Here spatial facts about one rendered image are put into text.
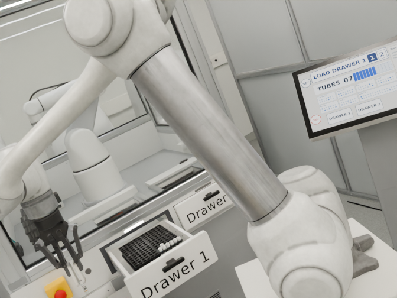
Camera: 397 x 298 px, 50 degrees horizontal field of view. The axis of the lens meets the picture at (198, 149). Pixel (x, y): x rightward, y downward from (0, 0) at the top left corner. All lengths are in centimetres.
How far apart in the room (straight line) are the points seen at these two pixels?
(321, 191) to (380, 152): 90
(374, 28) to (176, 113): 192
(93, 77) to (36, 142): 20
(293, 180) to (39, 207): 68
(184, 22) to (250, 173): 99
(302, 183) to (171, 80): 40
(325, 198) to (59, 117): 63
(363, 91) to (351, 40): 99
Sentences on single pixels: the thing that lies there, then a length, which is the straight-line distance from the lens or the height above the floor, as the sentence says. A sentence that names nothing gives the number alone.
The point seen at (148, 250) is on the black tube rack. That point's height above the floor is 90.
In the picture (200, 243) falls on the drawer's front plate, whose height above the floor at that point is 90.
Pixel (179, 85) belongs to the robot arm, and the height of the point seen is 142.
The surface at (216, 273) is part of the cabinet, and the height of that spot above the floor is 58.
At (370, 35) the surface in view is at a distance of 262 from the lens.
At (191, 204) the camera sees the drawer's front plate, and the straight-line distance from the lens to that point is 168.
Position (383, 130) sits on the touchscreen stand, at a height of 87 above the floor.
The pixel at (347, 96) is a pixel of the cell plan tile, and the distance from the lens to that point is 177.
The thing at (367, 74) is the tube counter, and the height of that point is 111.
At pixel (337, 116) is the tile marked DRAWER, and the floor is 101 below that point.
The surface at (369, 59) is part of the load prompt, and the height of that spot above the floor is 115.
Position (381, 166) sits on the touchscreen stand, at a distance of 190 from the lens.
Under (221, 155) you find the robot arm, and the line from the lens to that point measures 79.
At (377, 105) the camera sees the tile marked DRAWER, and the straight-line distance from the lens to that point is 174.
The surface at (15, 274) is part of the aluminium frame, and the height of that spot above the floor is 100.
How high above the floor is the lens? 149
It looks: 14 degrees down
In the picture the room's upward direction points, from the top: 23 degrees counter-clockwise
